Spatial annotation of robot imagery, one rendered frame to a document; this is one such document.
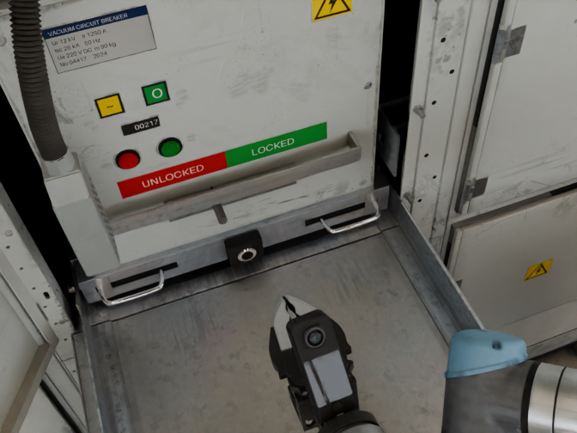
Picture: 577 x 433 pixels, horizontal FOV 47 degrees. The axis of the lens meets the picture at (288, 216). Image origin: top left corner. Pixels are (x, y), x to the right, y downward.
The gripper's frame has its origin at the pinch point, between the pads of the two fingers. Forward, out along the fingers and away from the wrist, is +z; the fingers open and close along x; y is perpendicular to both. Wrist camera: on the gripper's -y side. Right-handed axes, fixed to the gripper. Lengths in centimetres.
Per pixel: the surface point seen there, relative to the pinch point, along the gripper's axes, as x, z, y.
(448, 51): 32.9, 18.5, -16.3
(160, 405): -20.5, 7.7, 21.3
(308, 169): 11.5, 21.5, -1.8
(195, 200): -6.1, 21.4, -2.9
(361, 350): 11.1, 5.1, 22.3
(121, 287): -21.3, 27.4, 14.1
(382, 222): 25.0, 26.2, 18.5
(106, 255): -19.7, 14.1, -4.3
